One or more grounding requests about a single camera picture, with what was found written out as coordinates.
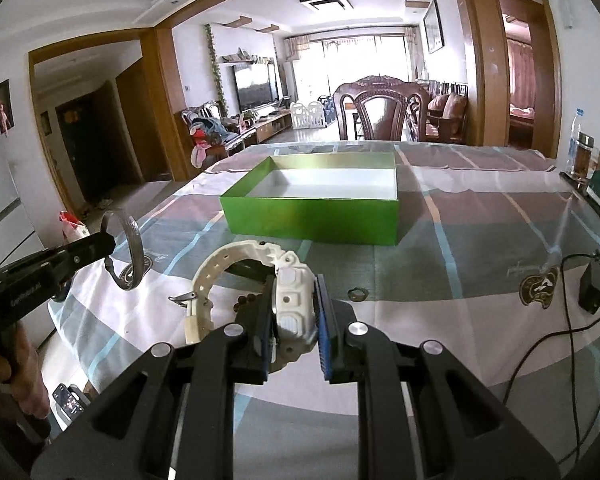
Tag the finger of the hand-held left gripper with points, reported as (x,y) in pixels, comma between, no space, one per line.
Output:
(90,249)

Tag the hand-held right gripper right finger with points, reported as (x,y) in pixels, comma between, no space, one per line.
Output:
(328,332)

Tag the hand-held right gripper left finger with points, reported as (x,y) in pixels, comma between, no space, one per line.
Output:
(266,332)

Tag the white wristwatch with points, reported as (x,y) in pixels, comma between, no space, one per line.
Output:
(292,300)

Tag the grey bangle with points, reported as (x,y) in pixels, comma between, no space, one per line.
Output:
(136,240)

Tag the green cardboard box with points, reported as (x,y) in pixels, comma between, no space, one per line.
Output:
(305,220)

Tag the person's left hand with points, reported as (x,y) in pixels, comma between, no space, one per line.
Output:
(27,380)

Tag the red and white bag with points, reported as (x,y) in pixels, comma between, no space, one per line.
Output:
(74,227)

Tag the white refrigerator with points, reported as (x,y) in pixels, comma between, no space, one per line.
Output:
(0,185)

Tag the plaid tablecloth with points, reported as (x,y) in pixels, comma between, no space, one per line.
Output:
(430,270)

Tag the smartphone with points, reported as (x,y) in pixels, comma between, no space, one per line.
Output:
(69,401)

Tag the pile of clothes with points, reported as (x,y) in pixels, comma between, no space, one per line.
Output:
(205,135)

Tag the wooden armchair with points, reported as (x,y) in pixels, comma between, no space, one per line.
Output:
(232,137)

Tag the wooden television cabinet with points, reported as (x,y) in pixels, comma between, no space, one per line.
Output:
(267,127)

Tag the white baby fence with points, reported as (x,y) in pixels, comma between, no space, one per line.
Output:
(310,117)

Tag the green hanging vine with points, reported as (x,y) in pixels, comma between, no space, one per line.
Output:
(216,70)

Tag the carved wooden dining chair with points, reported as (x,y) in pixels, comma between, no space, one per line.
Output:
(386,120)
(380,82)

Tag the flat screen television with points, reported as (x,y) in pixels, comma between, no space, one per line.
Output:
(255,85)

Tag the wooden sofa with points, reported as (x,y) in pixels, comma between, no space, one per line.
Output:
(450,110)

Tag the brown glass jar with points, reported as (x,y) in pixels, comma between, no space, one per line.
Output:
(583,160)

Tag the clear water bottle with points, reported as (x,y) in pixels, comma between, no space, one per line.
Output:
(576,130)

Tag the pink curtain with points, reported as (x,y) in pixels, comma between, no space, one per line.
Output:
(521,72)

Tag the rectangular ceiling light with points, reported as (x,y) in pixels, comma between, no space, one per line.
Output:
(327,2)

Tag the wall poster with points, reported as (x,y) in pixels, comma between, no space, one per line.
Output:
(4,107)

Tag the wall shelf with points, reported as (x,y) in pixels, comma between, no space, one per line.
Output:
(245,60)

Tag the framed wall picture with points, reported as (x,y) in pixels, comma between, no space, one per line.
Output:
(433,27)

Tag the white wall device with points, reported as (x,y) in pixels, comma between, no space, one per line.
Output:
(566,14)

